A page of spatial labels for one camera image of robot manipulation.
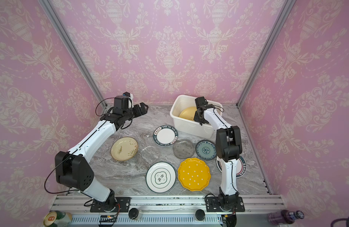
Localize large pale yellow plate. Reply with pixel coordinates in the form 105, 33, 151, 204
179, 107, 197, 121

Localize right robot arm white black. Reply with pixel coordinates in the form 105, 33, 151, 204
194, 96, 243, 204

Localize cream plate with leaf motif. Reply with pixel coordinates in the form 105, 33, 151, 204
111, 137, 138, 161

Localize black knob right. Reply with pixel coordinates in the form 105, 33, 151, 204
194, 209, 206, 221

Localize black knob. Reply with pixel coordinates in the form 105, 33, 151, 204
128, 208, 139, 220
194, 209, 206, 221

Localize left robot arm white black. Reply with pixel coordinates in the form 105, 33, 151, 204
55, 103, 149, 211

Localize white plate green lettered rim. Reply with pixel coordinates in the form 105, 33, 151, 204
153, 125, 178, 147

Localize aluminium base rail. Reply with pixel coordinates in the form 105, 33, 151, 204
50, 195, 286, 227

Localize white plastic bin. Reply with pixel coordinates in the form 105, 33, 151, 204
170, 95, 215, 139

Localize purple drink bottle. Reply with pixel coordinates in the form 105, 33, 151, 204
268, 210, 305, 226

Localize small blue patterned plate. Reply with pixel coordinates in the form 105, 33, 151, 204
195, 140, 217, 160

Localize white plate red green rim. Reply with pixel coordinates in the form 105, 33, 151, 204
216, 155, 247, 178

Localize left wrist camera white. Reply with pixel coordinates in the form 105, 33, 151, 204
113, 92, 133, 109

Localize black knob left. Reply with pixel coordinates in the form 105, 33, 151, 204
128, 208, 139, 220

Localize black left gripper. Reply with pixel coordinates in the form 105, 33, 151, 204
123, 102, 149, 121

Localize green can with red logo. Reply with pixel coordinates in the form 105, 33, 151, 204
43, 211, 73, 227

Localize yellow scalloped dotted plate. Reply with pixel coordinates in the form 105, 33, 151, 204
178, 158, 211, 192

